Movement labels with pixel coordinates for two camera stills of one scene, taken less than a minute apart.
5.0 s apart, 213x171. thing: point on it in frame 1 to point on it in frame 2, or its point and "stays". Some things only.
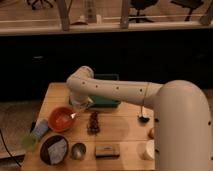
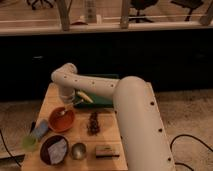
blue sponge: (41, 129) stays
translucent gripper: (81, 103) to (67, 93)
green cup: (29, 142) stays
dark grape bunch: (94, 128) stays
